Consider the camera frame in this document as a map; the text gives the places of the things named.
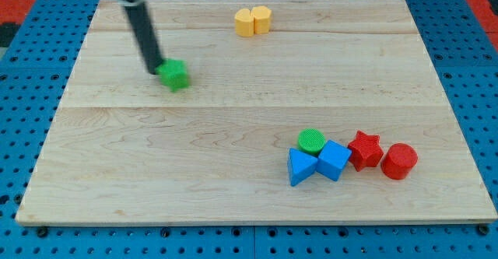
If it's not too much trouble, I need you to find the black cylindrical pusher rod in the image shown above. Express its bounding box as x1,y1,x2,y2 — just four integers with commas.
124,2,163,75

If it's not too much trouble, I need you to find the yellow hexagon block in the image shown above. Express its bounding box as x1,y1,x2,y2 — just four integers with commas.
251,5,272,34

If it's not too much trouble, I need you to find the red star block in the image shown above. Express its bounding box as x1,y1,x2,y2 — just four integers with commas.
347,130,384,172

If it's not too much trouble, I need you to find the yellow heart block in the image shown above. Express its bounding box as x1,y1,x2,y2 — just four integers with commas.
234,8,254,37

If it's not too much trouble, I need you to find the green star block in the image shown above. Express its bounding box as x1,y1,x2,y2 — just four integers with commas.
156,58,190,93

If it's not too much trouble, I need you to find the wooden board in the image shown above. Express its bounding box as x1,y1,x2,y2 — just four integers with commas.
16,0,497,227

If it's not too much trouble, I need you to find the green cylinder block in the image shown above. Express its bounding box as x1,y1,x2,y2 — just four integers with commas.
297,128,326,156

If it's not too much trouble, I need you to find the blue triangle block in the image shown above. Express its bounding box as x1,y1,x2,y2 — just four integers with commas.
287,148,318,187

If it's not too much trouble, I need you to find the blue cube block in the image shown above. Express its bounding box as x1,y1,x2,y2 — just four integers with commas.
316,140,352,181

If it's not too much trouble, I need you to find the red cylinder block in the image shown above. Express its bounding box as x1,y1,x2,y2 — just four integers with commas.
381,143,419,180

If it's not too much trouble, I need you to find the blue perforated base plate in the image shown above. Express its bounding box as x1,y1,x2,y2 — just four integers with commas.
1,0,497,258

